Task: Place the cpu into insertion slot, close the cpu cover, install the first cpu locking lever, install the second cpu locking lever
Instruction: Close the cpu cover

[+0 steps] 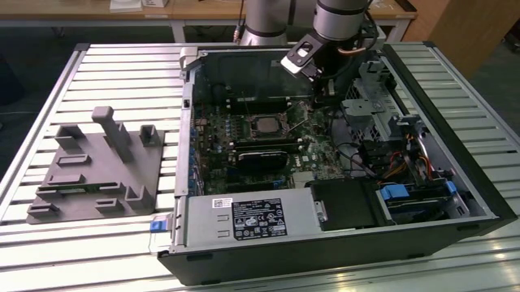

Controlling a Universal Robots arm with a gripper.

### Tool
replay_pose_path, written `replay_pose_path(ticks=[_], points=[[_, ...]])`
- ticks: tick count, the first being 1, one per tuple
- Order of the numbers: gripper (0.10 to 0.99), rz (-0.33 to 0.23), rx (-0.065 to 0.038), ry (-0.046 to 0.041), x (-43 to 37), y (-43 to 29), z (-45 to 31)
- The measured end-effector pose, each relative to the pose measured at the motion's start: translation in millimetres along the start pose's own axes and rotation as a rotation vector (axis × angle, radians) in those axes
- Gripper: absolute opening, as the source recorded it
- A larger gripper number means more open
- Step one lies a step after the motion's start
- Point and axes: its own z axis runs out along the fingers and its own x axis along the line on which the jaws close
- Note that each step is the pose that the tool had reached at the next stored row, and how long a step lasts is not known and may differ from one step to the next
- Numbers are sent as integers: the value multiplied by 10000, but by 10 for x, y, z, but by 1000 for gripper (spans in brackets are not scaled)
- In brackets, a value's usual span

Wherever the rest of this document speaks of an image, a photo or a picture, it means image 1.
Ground white box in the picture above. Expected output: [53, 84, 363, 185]
[108, 0, 144, 13]

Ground wooden desk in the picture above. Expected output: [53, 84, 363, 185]
[0, 0, 419, 43]

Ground grey power supply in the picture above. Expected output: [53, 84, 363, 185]
[172, 187, 322, 250]

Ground black graphics card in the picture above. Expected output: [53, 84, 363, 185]
[236, 150, 291, 175]

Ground coloured wire bundle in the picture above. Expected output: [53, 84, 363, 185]
[385, 151, 431, 181]

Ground brown wooden cabinet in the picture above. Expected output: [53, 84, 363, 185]
[401, 0, 520, 80]

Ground blue side clip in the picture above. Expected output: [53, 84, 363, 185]
[148, 214, 173, 234]

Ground black plastic shroud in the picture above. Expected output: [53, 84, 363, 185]
[303, 179, 394, 231]

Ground CPU socket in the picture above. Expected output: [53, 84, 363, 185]
[246, 112, 294, 139]

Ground small silver heat sink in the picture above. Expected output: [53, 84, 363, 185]
[291, 172, 318, 187]

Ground green motherboard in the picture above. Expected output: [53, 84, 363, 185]
[189, 97, 354, 195]

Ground green RAM stick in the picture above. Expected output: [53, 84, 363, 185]
[50, 185, 103, 195]

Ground metal socket cover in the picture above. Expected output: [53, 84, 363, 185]
[279, 102, 315, 122]

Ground blue disk carrier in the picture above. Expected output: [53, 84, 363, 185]
[379, 184, 411, 204]

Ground grey case latch handle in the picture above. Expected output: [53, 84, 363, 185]
[177, 47, 200, 73]

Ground metal drive cage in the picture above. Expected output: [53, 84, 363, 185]
[338, 59, 409, 144]

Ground silver square CPU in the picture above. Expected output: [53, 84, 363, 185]
[254, 116, 282, 132]

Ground black RAM slot bank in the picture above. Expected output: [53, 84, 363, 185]
[232, 137, 298, 155]
[224, 96, 294, 116]

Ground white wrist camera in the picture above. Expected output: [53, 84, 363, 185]
[279, 33, 326, 82]

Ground black PC case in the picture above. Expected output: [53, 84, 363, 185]
[156, 41, 518, 287]

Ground grey parts rack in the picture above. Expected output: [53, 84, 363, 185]
[24, 106, 167, 225]

